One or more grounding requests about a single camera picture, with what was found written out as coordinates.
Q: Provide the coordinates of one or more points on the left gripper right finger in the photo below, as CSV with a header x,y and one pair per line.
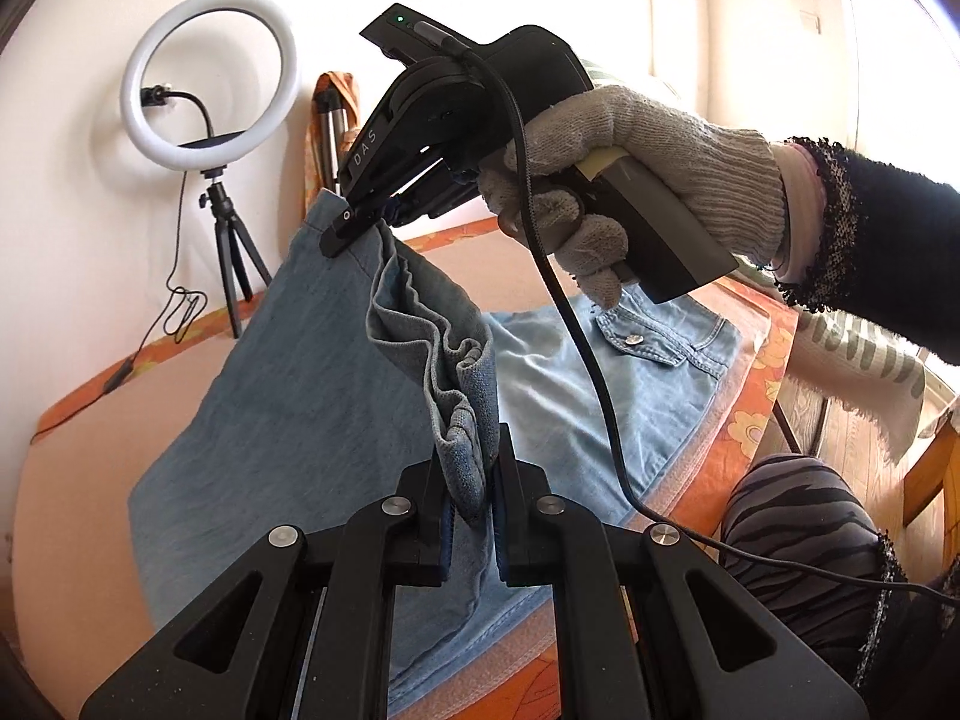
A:
x,y
648,628

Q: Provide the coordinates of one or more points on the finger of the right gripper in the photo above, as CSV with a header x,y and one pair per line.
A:
x,y
433,194
351,223

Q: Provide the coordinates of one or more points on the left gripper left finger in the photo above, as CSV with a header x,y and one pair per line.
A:
x,y
300,625

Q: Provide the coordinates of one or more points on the blue denim pants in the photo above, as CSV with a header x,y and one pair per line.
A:
x,y
357,366

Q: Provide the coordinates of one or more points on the right forearm dark sleeve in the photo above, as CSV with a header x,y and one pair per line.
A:
x,y
873,240

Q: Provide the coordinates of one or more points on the right hand grey glove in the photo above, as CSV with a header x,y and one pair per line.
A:
x,y
727,177

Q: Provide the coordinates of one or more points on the orange floral scarf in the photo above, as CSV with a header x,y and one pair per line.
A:
x,y
345,83

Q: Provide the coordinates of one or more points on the orange floral bed sheet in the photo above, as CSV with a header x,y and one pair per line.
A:
x,y
750,404

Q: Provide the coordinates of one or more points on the folded silver tripod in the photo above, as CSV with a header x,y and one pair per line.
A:
x,y
332,124

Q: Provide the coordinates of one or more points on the black small tripod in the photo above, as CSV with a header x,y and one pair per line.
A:
x,y
234,244

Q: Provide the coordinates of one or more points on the green white patterned cushion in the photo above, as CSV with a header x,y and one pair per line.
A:
x,y
852,360

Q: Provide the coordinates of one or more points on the white ring light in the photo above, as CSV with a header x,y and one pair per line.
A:
x,y
208,83

